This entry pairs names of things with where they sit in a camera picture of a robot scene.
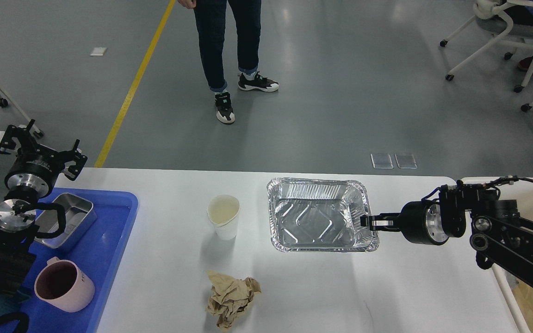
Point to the aluminium foil tray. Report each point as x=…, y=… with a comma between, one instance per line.
x=319, y=215

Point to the white plastic bin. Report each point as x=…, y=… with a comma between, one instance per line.
x=490, y=306

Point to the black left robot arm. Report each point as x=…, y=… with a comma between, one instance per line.
x=23, y=215

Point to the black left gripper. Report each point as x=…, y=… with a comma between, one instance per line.
x=38, y=169

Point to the floor outlet plate left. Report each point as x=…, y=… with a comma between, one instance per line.
x=381, y=161

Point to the floor outlet plate right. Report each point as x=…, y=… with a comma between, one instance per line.
x=406, y=160

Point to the stainless steel rectangular container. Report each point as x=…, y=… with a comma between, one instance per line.
x=79, y=214

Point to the pink mug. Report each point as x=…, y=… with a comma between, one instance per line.
x=64, y=285

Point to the blue plastic tray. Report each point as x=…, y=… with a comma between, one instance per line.
x=97, y=252

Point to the blue mug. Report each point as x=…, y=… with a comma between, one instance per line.
x=12, y=304

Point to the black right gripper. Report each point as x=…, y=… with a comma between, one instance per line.
x=419, y=222

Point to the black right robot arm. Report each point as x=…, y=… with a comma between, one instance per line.
x=499, y=234

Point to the crumpled brown paper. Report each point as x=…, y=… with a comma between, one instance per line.
x=230, y=298

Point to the floor outlet plate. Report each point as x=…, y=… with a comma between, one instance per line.
x=381, y=161
x=406, y=160

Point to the white paper cup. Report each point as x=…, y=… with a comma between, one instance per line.
x=223, y=211

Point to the grey office chair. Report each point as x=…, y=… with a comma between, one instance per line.
x=490, y=15

